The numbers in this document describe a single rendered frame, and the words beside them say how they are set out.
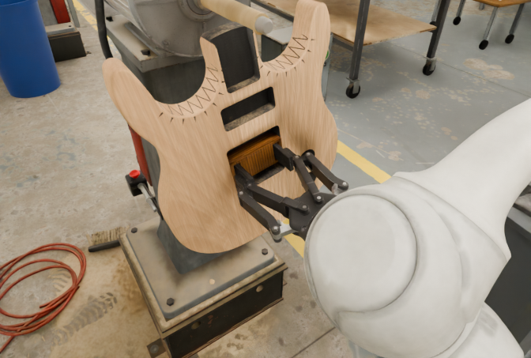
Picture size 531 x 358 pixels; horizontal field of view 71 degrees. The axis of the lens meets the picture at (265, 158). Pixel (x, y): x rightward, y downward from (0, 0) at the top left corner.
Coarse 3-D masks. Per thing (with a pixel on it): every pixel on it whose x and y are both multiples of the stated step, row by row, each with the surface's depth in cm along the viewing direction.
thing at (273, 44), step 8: (272, 32) 93; (280, 32) 93; (288, 32) 93; (264, 40) 92; (272, 40) 90; (280, 40) 88; (288, 40) 88; (264, 48) 94; (272, 48) 91; (280, 48) 88; (328, 48) 94; (264, 56) 95; (272, 56) 92; (328, 56) 96; (328, 64) 98; (328, 72) 99
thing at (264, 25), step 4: (256, 20) 56; (260, 20) 55; (264, 20) 55; (268, 20) 55; (256, 24) 56; (260, 24) 55; (264, 24) 55; (268, 24) 55; (272, 24) 56; (256, 28) 56; (260, 28) 55; (264, 28) 55; (268, 28) 55; (272, 28) 56; (260, 32) 56; (264, 32) 56; (268, 32) 56
